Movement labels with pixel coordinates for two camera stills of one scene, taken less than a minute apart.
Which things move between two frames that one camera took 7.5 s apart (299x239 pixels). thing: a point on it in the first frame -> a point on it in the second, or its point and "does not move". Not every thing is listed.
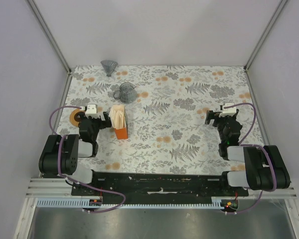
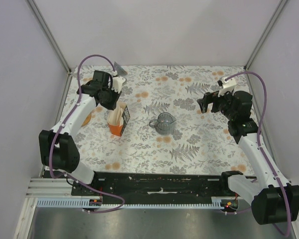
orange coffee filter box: x=121 y=133 -> x=118 y=130
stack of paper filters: x=117 y=115 does not move
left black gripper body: x=98 y=124 -> x=110 y=98
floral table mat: x=167 y=132 does not move
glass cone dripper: x=109 y=66 -> x=119 y=70
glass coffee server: x=127 y=93 -> x=163 y=125
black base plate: x=159 y=187 does not move
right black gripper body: x=219 y=122 -> x=222 y=104
